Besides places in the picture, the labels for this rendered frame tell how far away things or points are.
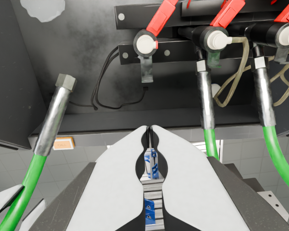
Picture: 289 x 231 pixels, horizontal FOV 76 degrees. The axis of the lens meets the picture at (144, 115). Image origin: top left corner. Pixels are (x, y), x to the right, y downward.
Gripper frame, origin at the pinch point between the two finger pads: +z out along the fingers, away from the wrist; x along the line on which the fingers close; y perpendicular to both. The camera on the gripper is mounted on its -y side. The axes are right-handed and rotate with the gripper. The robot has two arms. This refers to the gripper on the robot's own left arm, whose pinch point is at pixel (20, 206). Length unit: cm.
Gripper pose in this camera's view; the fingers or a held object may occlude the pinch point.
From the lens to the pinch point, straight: 23.2
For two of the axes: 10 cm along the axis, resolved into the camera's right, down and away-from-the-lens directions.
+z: 5.0, -7.6, 4.0
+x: 8.2, 5.7, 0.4
